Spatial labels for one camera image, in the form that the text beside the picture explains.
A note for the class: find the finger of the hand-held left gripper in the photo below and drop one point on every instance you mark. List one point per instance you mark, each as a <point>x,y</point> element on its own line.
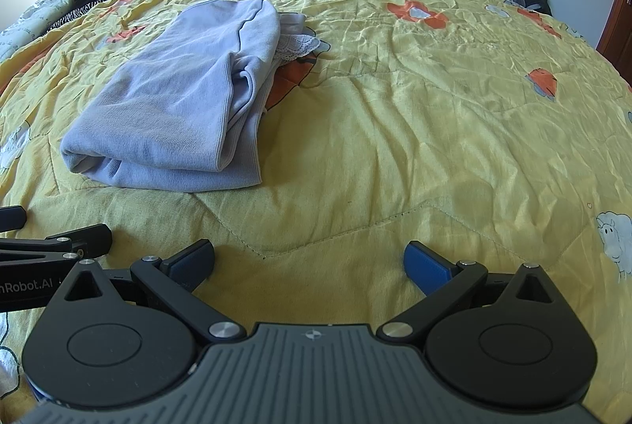
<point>12,217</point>
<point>94,239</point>

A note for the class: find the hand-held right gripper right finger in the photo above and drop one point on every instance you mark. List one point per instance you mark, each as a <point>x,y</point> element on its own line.
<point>428,268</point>

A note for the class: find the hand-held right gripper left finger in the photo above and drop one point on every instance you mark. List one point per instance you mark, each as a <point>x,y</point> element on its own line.
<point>190,262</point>

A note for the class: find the lavender knit sweater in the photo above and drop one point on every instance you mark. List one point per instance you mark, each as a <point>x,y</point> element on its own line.
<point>173,108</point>

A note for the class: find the yellow printed quilt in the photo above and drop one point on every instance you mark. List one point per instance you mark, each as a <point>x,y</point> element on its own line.
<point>419,132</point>

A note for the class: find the wooden door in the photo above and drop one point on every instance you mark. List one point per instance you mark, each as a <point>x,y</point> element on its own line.
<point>619,24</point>

